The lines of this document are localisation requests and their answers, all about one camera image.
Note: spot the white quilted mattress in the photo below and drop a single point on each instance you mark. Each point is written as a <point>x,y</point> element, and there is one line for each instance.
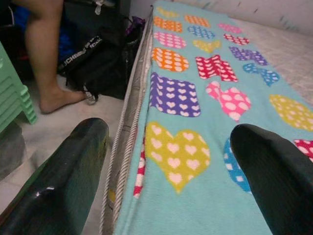
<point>132,98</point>

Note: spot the purple cloth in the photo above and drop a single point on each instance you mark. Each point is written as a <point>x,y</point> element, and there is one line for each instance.
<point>135,24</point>

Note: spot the blue bag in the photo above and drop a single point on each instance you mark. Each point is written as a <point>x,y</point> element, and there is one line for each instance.
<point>64,41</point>

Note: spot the green plastic stool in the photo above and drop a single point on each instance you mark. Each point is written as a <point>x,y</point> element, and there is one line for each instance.
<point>12,98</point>

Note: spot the tall black storage unit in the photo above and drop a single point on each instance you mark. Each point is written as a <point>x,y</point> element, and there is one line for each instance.
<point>97,12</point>

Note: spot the person in blue shirt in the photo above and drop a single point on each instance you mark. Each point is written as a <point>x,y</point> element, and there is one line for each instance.
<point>46,61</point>

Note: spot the black bag with white print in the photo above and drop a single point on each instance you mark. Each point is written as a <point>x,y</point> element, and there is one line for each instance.
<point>102,66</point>

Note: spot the teal blanket with colourful shapes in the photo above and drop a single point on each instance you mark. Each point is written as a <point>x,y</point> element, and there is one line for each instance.
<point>207,208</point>

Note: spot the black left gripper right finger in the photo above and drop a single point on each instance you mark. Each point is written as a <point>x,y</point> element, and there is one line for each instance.
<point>281,181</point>

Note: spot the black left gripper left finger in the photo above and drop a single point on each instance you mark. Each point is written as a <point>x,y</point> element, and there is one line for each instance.
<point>56,183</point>

